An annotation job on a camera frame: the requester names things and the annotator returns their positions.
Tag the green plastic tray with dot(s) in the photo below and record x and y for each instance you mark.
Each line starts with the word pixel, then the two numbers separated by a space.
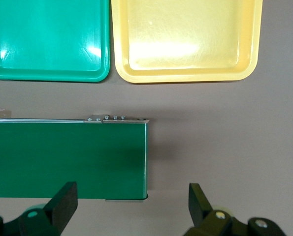
pixel 50 37

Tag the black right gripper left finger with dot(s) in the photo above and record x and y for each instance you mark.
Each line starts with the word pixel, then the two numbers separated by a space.
pixel 62 211

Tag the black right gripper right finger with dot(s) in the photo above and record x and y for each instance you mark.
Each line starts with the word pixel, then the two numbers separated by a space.
pixel 203 216

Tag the brown tape piece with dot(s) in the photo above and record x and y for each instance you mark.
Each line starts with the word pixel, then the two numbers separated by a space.
pixel 4 113

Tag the green conveyor belt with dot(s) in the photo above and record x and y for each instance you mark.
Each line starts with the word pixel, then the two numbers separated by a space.
pixel 62 157

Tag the yellow plastic tray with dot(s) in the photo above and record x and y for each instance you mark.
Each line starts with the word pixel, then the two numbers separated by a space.
pixel 185 32

